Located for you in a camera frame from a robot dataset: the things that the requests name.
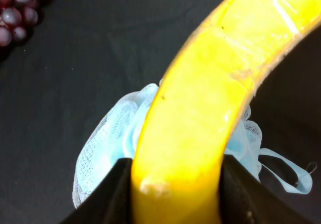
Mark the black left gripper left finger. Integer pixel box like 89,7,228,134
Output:
61,158,132,224

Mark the black tablecloth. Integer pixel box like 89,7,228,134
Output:
1,0,320,223

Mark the red plastic grape bunch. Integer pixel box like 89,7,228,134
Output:
1,0,40,47

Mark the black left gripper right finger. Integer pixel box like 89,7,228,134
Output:
220,155,317,223

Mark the light blue mesh bath pouf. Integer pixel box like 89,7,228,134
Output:
72,83,312,208

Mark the yellow banana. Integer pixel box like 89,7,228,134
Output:
131,0,320,223

